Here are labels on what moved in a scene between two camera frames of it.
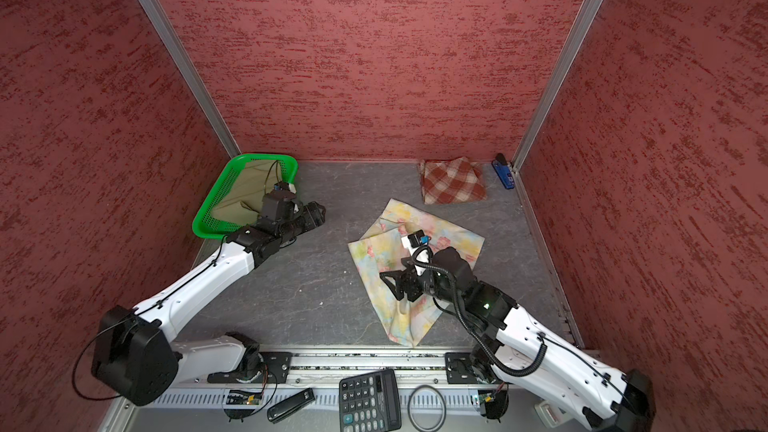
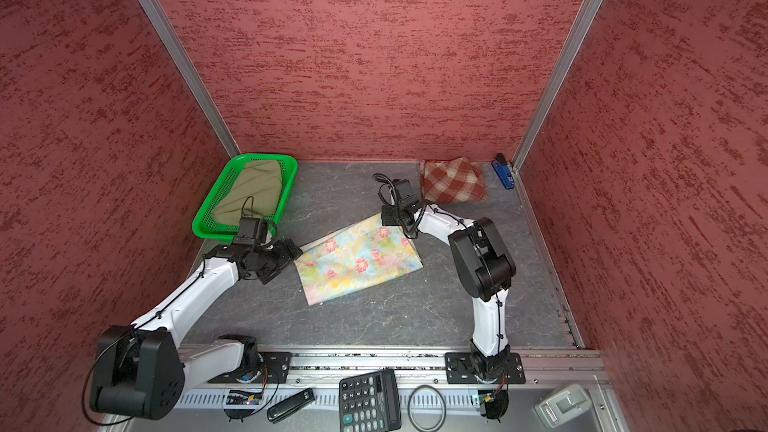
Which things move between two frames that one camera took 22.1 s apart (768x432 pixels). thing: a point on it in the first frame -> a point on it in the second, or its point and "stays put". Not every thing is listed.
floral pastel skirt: x=382 y=250 -> x=355 y=259
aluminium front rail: x=328 y=365 stays put
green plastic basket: x=203 y=225 stays put
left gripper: x=313 y=218 -> x=285 y=257
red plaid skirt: x=451 y=181 stays put
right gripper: x=410 y=277 -> x=387 y=216
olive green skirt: x=242 y=201 stays put
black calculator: x=370 y=402 stays put
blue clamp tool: x=503 y=171 stays put
